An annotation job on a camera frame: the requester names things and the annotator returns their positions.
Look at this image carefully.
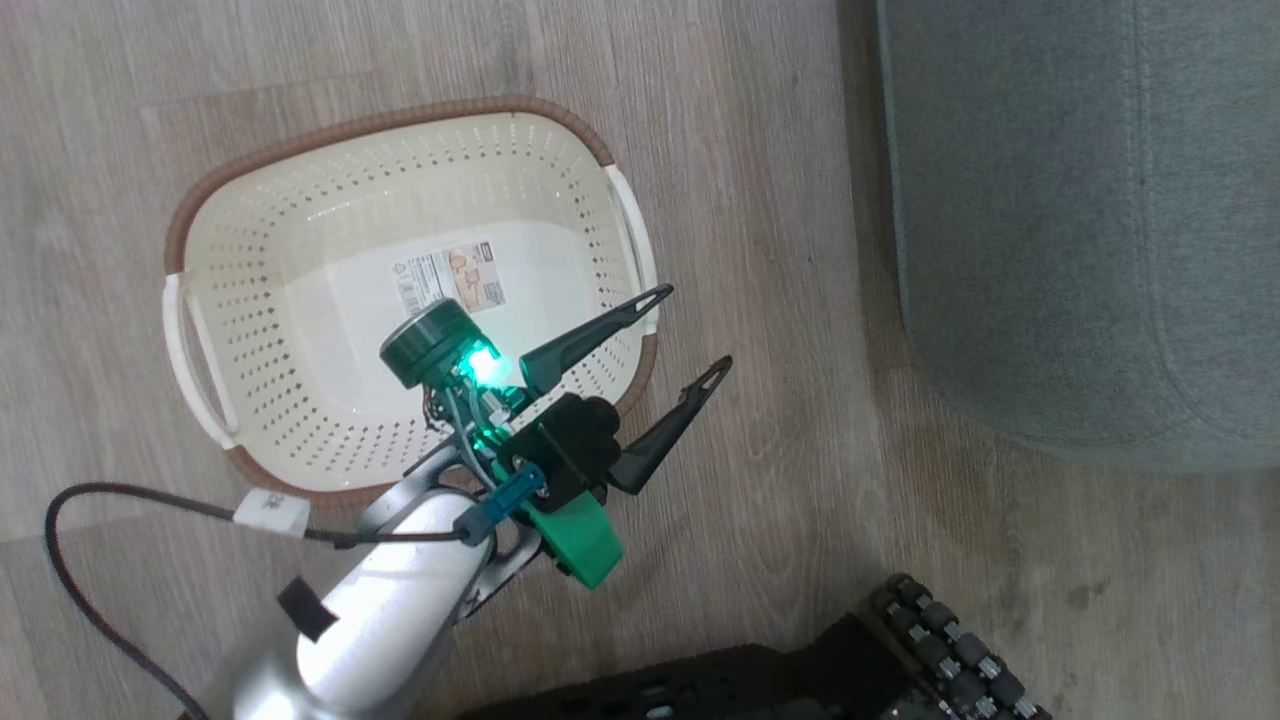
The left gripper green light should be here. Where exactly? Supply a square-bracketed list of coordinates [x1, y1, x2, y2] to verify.
[380, 285, 734, 504]

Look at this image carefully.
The cream laundry basket brown rim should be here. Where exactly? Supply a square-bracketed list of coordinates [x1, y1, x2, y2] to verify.
[162, 97, 661, 506]

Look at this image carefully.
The grey sofa seat module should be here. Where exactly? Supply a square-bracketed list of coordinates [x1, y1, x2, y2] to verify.
[875, 0, 1280, 474]

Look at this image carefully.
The paper label sticker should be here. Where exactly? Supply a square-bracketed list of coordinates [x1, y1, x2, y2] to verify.
[390, 240, 507, 319]

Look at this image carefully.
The black roller omni wheel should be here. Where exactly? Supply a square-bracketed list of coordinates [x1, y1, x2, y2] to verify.
[868, 572, 1051, 720]

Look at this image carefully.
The blue cable connector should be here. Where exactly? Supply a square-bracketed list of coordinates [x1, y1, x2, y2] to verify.
[455, 464, 547, 547]

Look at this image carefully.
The white cable tag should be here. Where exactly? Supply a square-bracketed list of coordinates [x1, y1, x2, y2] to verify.
[233, 488, 312, 540]

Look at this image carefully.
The thin black cable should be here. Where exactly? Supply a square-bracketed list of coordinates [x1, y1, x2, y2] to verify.
[44, 483, 471, 720]

